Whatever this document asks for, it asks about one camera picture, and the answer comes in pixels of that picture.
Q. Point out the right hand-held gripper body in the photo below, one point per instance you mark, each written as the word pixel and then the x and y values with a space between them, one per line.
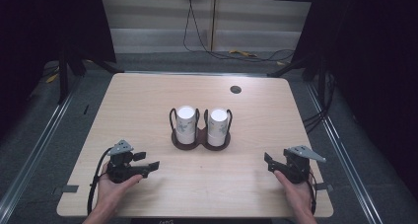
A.
pixel 297 166

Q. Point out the metal floor rail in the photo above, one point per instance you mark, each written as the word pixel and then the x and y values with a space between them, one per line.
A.
pixel 36 145
pixel 341 148

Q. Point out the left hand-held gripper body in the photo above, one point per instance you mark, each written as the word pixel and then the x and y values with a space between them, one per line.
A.
pixel 119 171

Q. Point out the dark double cup holder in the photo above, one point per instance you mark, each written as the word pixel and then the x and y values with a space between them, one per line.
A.
pixel 200 141

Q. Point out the grey table grommet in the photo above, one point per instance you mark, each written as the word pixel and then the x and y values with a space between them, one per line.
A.
pixel 235 89

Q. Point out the black metal stand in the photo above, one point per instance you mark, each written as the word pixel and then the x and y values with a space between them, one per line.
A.
pixel 312 69
pixel 64 76

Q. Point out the black curtain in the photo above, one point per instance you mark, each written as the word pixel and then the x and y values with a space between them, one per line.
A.
pixel 42 26
pixel 371 69

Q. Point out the person's left hand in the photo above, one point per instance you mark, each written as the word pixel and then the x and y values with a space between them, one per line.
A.
pixel 110 192

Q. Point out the stack of white paper cups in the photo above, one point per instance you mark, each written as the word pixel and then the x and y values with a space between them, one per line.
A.
pixel 185 125
pixel 218 127

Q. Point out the grey table bracket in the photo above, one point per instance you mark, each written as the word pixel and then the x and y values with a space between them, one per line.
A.
pixel 67 188
pixel 323 186

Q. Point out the person's right hand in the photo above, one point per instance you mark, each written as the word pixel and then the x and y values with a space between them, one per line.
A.
pixel 297 196

